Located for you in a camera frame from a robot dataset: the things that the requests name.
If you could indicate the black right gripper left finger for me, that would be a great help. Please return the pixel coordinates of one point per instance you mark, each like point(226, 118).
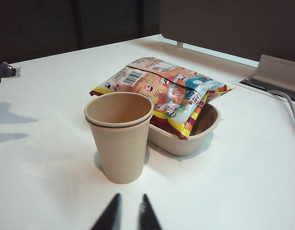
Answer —
point(109, 213)

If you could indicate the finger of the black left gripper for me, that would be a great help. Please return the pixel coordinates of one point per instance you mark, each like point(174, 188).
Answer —
point(6, 70)

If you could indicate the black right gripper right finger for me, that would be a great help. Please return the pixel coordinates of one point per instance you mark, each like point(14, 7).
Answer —
point(148, 215)

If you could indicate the orange yellow chips bag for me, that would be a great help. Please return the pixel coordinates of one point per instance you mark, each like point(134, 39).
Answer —
point(162, 81)

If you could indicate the beige paper food box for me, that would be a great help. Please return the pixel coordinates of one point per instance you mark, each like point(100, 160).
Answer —
point(169, 143)

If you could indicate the brown paper cup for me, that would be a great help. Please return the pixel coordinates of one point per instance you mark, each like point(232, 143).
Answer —
point(121, 155)
point(118, 107)

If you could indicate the grey desk divider panel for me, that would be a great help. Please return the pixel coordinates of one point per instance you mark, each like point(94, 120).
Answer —
point(233, 24)

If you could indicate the white divider foot bracket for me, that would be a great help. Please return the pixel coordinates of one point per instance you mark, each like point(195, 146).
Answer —
point(180, 44)

